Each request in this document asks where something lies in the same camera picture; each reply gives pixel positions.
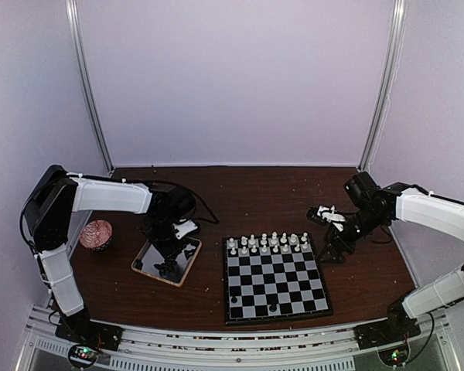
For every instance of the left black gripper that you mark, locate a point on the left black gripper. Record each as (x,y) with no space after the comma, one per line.
(168,252)

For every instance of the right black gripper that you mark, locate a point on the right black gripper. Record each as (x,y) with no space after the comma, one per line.
(336,237)

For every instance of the black grey chessboard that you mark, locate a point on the black grey chessboard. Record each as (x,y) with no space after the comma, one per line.
(273,268)

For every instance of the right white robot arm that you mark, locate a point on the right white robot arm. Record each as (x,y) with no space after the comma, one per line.
(406,203)

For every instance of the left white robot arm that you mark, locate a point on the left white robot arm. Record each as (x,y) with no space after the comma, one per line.
(44,221)

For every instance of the wooden rimmed black tray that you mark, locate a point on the wooden rimmed black tray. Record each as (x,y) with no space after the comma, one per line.
(171,270)

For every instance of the red patterned bowl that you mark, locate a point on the red patterned bowl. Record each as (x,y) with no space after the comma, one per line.
(96,235)

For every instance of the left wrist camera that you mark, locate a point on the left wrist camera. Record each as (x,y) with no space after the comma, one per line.
(184,228)

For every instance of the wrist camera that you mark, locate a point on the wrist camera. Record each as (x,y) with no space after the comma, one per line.
(184,228)
(324,215)

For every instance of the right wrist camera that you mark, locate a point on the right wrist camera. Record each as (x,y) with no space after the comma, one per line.
(324,215)

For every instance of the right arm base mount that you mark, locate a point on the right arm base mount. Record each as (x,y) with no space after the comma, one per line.
(391,342)

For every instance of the aluminium front rail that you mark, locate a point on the aluminium front rail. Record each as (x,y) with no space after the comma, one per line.
(325,348)

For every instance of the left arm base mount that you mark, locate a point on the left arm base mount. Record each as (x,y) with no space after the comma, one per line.
(91,346)

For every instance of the left aluminium frame post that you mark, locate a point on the left aluminium frame post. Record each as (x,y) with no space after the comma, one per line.
(86,86)

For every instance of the aluminium frame post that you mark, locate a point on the aluminium frame post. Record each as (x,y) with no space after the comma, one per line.
(86,86)
(389,73)

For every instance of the right aluminium frame post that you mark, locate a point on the right aluminium frame post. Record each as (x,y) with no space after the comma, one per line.
(389,73)

